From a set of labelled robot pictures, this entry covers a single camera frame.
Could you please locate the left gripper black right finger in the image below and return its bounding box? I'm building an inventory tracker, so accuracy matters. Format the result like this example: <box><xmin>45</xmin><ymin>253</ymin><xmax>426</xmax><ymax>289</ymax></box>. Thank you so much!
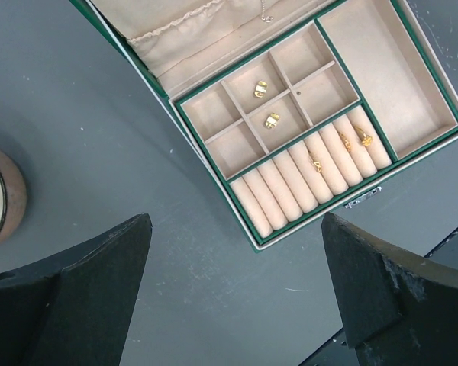
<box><xmin>320</xmin><ymin>211</ymin><xmax>458</xmax><ymax>366</ymax></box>

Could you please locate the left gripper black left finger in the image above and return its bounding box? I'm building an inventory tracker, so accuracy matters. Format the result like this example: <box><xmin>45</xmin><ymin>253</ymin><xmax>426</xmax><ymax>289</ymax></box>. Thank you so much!
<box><xmin>0</xmin><ymin>213</ymin><xmax>152</xmax><ymax>365</ymax></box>

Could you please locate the green jewelry tray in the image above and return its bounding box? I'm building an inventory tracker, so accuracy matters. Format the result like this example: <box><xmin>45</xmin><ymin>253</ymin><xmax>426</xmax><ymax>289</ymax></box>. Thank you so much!
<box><xmin>173</xmin><ymin>0</ymin><xmax>458</xmax><ymax>237</ymax></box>

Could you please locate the green jewelry box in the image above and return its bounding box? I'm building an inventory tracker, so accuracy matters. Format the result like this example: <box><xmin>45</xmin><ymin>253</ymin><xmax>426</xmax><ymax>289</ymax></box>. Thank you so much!
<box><xmin>68</xmin><ymin>0</ymin><xmax>458</xmax><ymax>252</ymax></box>

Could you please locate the small gold earring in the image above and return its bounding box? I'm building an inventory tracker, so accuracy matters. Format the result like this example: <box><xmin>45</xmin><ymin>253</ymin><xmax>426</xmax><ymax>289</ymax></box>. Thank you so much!
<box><xmin>264</xmin><ymin>113</ymin><xmax>280</xmax><ymax>129</ymax></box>

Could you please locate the silver necklace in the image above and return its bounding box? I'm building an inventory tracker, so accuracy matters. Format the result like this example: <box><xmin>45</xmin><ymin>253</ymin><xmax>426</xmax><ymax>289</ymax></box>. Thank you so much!
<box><xmin>259</xmin><ymin>0</ymin><xmax>275</xmax><ymax>24</ymax></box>

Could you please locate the tan ceramic bowl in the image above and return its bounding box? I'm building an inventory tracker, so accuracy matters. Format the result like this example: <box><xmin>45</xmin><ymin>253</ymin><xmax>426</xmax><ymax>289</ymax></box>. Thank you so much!
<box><xmin>0</xmin><ymin>150</ymin><xmax>27</xmax><ymax>244</ymax></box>

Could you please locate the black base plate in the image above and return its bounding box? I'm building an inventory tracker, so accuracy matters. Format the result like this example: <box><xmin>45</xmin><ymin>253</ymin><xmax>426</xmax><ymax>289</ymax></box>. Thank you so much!
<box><xmin>297</xmin><ymin>213</ymin><xmax>458</xmax><ymax>366</ymax></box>

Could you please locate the gold ring on rolls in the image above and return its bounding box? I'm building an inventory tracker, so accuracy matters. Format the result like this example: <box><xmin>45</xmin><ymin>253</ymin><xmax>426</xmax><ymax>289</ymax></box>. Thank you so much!
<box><xmin>307</xmin><ymin>150</ymin><xmax>324</xmax><ymax>173</ymax></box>
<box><xmin>337</xmin><ymin>131</ymin><xmax>353</xmax><ymax>153</ymax></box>
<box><xmin>353</xmin><ymin>125</ymin><xmax>376</xmax><ymax>147</ymax></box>

